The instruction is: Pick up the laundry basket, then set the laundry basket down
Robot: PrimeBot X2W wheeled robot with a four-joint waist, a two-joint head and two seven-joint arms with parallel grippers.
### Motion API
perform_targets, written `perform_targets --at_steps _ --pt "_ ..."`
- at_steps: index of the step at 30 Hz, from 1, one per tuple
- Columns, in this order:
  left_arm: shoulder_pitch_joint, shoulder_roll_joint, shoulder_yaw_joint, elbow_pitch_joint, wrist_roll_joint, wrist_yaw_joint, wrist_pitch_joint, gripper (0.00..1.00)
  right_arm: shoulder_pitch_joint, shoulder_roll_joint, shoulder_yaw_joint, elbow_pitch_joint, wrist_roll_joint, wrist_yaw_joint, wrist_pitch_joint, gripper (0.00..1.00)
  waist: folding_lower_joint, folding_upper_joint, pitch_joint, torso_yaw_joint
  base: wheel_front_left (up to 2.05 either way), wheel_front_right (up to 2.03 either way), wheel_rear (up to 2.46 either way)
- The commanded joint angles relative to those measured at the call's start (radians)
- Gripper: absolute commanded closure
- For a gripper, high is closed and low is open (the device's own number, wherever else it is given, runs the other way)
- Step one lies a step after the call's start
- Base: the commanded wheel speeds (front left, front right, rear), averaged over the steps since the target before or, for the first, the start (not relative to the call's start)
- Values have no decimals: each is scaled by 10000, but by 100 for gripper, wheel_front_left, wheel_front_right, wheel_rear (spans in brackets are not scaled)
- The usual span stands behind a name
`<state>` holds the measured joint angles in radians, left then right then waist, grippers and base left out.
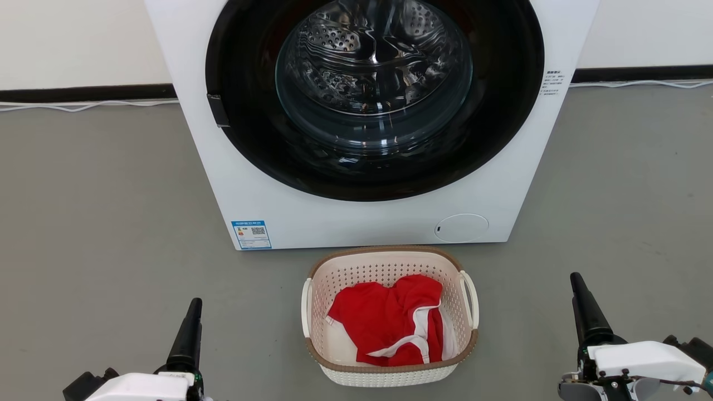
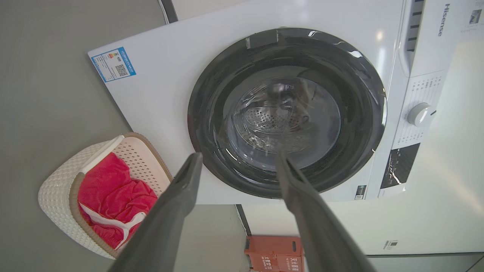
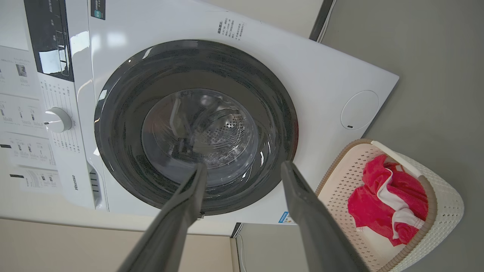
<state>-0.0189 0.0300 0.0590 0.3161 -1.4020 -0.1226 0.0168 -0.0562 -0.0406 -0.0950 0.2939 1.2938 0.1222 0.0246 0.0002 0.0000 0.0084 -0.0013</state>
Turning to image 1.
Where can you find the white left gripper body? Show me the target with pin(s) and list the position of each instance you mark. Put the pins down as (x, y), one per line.
(145, 387)

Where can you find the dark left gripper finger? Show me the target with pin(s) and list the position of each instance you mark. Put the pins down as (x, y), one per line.
(186, 340)

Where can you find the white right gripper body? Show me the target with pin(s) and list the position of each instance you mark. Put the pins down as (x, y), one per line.
(640, 359)

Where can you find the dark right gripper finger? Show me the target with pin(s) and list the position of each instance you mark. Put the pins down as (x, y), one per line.
(587, 317)

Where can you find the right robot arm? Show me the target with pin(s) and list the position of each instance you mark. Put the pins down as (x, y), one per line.
(693, 351)

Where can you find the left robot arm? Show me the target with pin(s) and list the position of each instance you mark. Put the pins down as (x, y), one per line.
(86, 385)

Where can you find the cream perforated laundry basket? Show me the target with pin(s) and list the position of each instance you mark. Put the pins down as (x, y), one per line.
(384, 264)

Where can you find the blue energy label sticker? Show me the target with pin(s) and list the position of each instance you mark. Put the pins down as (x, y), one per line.
(251, 234)

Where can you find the round white filter cover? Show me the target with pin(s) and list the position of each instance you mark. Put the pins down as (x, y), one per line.
(461, 228)

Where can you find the red garment with white trim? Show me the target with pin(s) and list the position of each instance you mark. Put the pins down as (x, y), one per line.
(379, 323)

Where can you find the white front-load washing machine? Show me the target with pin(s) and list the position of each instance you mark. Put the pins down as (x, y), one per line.
(356, 223)

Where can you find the black round washer door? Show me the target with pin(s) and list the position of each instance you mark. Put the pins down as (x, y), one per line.
(245, 111)

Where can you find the small printed text sticker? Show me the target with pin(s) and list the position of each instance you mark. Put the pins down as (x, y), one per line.
(552, 83)

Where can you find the black baseboard strip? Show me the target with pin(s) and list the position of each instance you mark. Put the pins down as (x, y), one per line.
(640, 74)
(83, 93)

